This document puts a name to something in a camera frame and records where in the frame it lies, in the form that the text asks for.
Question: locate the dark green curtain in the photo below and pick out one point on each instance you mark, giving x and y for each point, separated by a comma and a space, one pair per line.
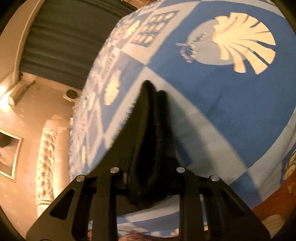
66, 37

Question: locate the framed wall picture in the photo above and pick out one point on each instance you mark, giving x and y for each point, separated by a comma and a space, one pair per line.
10, 150

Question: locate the round black device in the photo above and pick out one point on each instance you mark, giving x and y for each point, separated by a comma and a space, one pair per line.
71, 95

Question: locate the blue white patterned bedsheet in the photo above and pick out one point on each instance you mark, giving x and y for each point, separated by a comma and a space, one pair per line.
228, 71

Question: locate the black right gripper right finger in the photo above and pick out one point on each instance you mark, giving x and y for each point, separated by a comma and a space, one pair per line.
209, 208

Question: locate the cream tufted headboard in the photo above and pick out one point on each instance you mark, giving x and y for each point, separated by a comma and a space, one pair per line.
52, 173

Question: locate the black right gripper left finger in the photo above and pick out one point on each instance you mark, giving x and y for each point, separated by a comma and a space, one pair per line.
91, 199

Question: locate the brown patterned clothing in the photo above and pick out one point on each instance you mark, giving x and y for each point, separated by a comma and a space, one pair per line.
137, 236

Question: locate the white air conditioner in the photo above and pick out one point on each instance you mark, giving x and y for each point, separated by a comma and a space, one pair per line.
18, 91

